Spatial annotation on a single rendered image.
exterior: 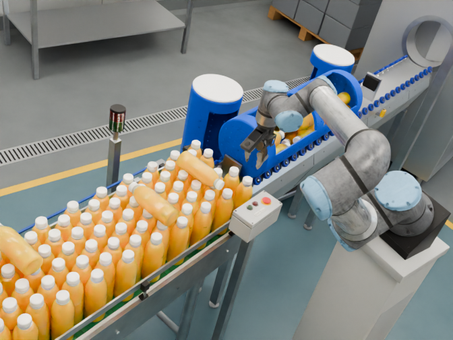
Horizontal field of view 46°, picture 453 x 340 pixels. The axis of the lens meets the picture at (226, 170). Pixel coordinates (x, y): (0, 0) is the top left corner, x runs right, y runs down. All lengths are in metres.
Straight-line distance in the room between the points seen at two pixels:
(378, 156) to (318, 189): 0.17
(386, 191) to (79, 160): 2.52
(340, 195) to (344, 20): 4.69
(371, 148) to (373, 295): 0.98
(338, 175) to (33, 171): 2.78
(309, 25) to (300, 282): 3.58
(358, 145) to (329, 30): 4.75
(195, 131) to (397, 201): 1.37
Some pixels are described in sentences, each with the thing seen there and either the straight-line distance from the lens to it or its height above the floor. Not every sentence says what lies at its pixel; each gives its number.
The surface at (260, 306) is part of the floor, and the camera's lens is 3.23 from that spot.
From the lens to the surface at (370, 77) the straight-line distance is 3.43.
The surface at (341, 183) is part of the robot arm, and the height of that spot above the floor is 1.70.
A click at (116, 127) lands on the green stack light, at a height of 1.18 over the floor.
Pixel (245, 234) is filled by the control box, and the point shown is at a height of 1.03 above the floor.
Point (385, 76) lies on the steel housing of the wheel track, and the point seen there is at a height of 0.93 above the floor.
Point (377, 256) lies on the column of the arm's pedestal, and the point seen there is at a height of 1.09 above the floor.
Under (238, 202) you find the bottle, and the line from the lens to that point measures 2.26.
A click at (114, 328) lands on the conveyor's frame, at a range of 1.98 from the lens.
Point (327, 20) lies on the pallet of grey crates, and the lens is 6.12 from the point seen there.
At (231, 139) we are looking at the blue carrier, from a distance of 2.43.
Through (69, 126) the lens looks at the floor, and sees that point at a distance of 4.26.
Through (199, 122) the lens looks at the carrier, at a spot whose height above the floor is 0.88.
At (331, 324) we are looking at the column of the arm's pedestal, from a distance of 2.52.
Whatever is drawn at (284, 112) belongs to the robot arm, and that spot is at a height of 1.54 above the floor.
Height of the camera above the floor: 2.49
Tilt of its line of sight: 38 degrees down
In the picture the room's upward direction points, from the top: 14 degrees clockwise
